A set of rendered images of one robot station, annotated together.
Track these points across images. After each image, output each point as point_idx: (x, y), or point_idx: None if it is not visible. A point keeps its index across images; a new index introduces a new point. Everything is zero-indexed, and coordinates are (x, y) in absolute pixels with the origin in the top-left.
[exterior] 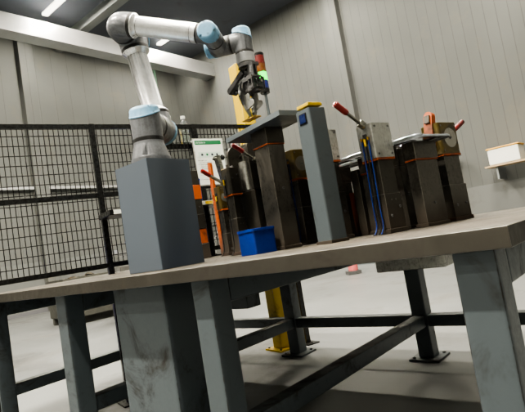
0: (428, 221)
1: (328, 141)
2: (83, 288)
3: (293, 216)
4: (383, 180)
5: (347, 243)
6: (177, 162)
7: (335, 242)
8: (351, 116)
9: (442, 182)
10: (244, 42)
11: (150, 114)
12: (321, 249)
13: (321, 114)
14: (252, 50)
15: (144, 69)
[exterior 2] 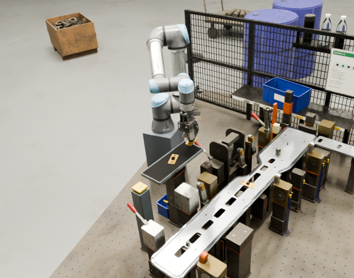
0: None
1: (141, 211)
2: None
3: (176, 213)
4: (149, 255)
5: (99, 260)
6: (161, 138)
7: (142, 249)
8: (137, 215)
9: None
10: (179, 96)
11: (153, 107)
12: (71, 255)
13: (138, 198)
14: (184, 103)
15: (173, 65)
